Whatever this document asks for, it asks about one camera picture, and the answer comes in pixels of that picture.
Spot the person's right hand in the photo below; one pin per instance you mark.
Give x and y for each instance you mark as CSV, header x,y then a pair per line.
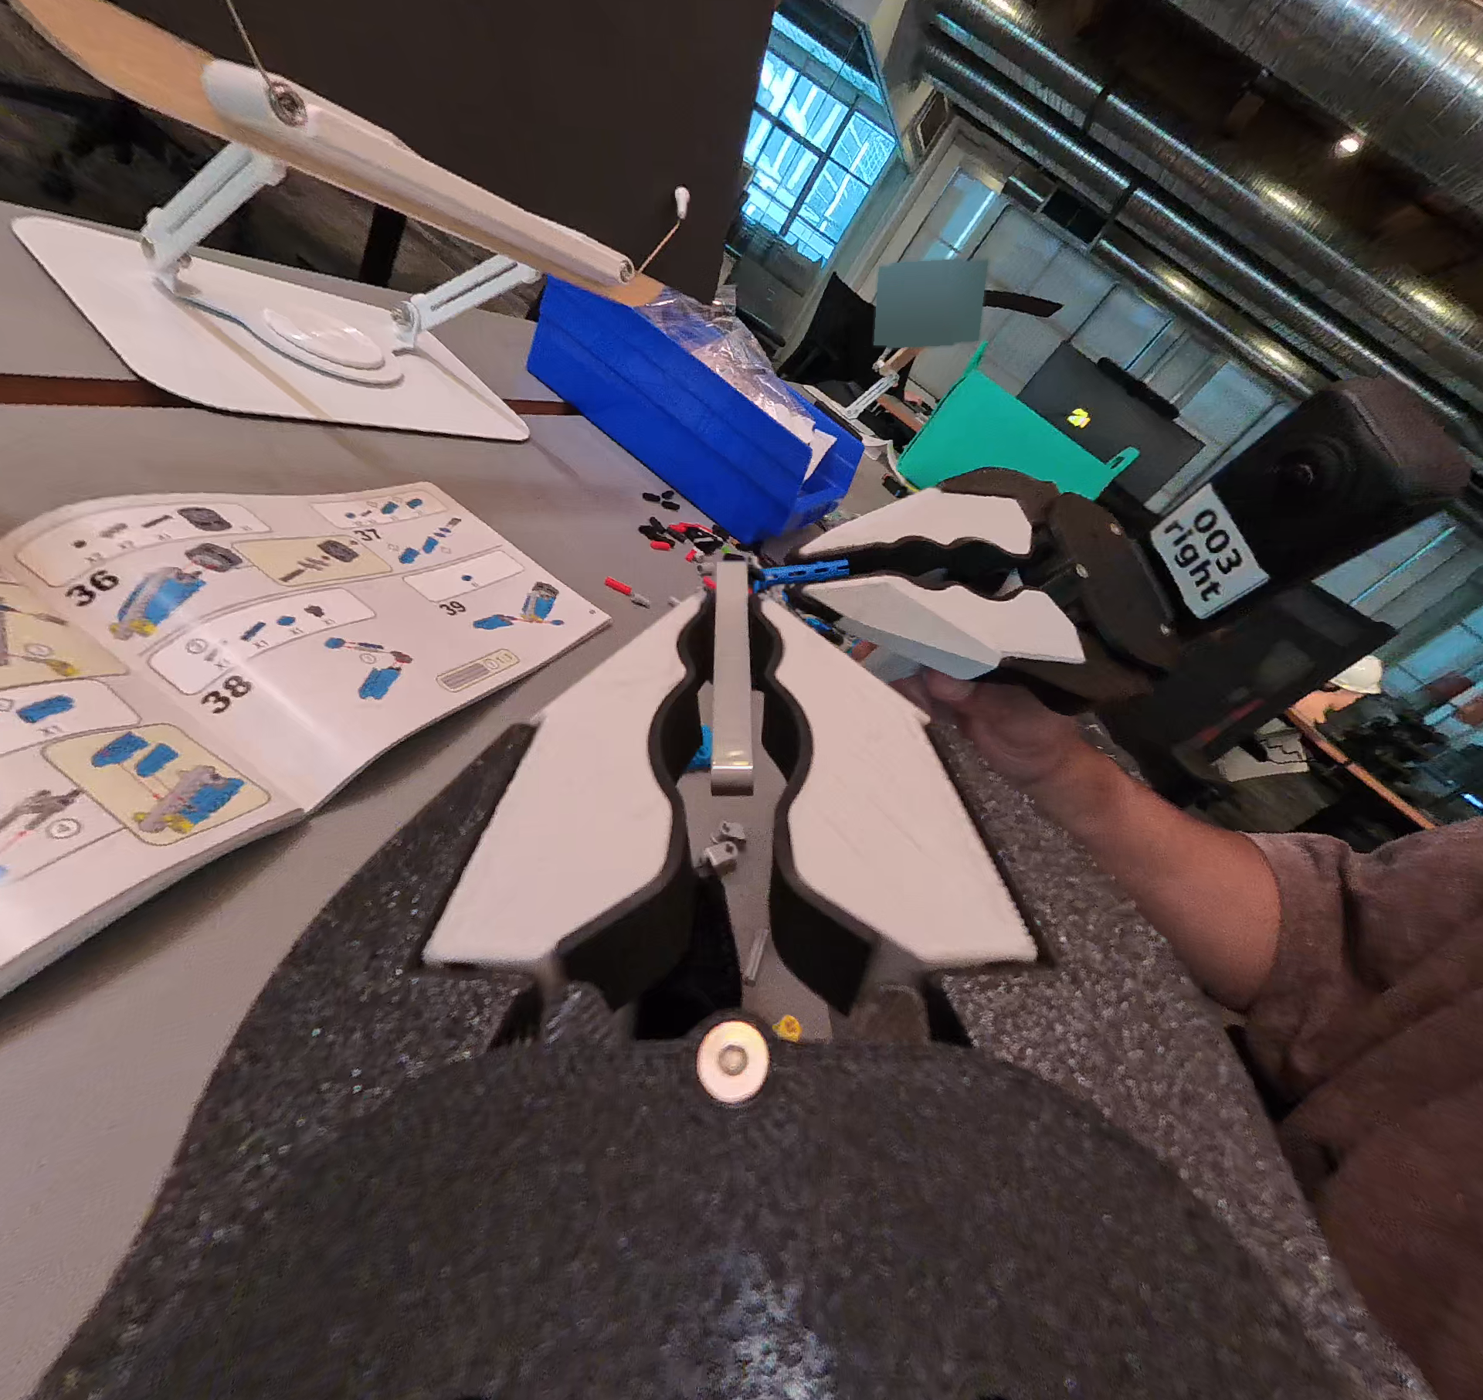
x,y
1018,739

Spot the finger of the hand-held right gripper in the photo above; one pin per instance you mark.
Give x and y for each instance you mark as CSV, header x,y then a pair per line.
x,y
960,623
938,520

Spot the blue pin piece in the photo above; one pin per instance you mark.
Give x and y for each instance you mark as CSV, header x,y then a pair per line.
x,y
799,575

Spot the short grey axle piece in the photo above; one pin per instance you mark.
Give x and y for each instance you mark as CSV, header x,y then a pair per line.
x,y
756,957

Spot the white hard hat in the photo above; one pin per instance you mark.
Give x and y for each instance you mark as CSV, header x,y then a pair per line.
x,y
1357,677

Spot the instruction booklet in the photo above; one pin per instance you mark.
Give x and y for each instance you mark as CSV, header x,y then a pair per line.
x,y
232,670

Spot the blue plastic bin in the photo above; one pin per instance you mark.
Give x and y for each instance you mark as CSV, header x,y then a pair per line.
x,y
672,427

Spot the black monitor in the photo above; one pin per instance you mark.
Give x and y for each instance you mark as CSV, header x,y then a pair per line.
x,y
828,328

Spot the person's brown clothing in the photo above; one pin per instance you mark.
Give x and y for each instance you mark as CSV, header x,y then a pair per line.
x,y
1389,1019

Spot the grey desk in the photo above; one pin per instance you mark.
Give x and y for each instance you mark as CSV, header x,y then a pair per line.
x,y
232,1052

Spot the teal plastic case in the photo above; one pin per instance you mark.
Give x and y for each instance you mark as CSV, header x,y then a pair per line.
x,y
985,438

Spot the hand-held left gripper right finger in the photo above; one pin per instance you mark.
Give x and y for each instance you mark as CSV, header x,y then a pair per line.
x,y
902,844

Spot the pile of building block pieces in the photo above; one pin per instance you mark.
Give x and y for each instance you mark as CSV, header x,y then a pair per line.
x,y
683,538

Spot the grey beam piece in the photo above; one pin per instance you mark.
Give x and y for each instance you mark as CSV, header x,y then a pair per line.
x,y
732,670

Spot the black partition panel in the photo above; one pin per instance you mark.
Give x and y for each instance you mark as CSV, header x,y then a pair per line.
x,y
462,56

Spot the white laptop stand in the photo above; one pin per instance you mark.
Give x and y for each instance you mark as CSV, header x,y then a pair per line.
x,y
290,357

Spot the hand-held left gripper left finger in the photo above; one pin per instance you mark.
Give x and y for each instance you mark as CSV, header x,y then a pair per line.
x,y
556,844

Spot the dark wall screen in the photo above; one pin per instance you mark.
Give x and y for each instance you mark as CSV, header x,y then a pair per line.
x,y
1112,427

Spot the silver air duct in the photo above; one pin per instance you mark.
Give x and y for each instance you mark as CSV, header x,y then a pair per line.
x,y
1331,56

